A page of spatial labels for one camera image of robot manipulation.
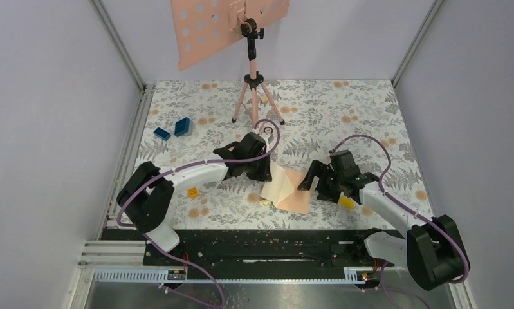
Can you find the large blue toy brick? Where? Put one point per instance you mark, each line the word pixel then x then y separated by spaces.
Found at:
pixel 183 127

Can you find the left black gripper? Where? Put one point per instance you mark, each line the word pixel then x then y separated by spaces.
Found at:
pixel 265 174

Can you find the tan paper envelope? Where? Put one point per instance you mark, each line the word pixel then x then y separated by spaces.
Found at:
pixel 283 191

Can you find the small blue toy brick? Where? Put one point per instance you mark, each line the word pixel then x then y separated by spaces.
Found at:
pixel 162 134

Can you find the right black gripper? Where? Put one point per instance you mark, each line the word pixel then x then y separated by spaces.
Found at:
pixel 316 168

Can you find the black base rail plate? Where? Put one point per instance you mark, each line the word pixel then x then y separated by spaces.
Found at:
pixel 266 254

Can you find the yellow toy brick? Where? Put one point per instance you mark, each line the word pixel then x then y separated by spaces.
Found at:
pixel 346 202

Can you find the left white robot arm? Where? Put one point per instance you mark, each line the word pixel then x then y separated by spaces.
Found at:
pixel 147 195

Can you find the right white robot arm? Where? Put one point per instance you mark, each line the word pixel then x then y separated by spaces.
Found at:
pixel 431 249

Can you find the cream chess knight piece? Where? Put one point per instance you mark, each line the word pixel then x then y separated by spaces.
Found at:
pixel 264 203

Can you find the orange square toy brick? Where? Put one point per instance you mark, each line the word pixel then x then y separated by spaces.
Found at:
pixel 192 192

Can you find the floral patterned table mat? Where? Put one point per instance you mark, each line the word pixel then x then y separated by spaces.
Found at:
pixel 362 116

